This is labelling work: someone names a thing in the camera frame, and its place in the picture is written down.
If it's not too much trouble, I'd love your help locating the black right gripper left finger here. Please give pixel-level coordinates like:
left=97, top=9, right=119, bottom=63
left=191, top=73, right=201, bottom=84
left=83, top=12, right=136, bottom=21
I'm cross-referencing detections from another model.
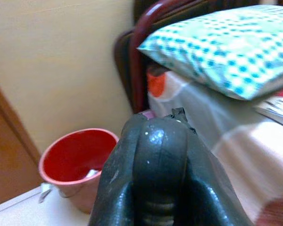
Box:
left=88, top=113, right=147, bottom=226

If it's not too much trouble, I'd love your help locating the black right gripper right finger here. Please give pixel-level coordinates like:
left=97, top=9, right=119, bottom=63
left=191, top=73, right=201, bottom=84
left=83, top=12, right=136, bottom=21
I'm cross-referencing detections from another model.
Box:
left=165, top=107, right=253, bottom=226

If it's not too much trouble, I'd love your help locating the dark round broom handle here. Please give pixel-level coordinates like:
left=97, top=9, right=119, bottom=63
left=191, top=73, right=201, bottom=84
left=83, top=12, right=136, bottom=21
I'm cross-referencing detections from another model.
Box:
left=131, top=117, right=190, bottom=226

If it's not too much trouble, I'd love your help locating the white crumpled paper scrap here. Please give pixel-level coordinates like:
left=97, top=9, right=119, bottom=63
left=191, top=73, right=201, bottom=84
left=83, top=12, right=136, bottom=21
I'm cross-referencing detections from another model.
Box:
left=83, top=168, right=102, bottom=179

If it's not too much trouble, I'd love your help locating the red plastic waste bin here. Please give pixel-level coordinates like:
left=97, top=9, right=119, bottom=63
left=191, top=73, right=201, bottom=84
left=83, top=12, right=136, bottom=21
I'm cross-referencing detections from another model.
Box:
left=38, top=128, right=120, bottom=214

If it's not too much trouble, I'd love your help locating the white and orange bed sheet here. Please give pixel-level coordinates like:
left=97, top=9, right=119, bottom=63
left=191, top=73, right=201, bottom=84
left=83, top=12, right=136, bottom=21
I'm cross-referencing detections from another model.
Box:
left=146, top=69, right=283, bottom=219

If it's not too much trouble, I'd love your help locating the printed magazine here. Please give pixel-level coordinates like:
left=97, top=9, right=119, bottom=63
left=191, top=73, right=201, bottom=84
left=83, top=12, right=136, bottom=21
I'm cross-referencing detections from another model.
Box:
left=253, top=86, right=283, bottom=130

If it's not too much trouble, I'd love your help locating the brown wooden door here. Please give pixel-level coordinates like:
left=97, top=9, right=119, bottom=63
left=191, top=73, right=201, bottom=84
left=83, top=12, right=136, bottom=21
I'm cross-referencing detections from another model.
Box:
left=0, top=73, right=42, bottom=209

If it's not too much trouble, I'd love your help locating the dark red wooden headboard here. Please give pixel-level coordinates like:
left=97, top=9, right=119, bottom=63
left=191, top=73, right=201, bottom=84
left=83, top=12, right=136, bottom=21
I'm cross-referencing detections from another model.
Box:
left=113, top=0, right=283, bottom=113

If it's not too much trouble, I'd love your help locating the teal checked white pillow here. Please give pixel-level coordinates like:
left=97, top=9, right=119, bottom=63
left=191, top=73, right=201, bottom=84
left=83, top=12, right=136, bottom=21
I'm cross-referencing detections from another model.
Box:
left=136, top=4, right=283, bottom=101

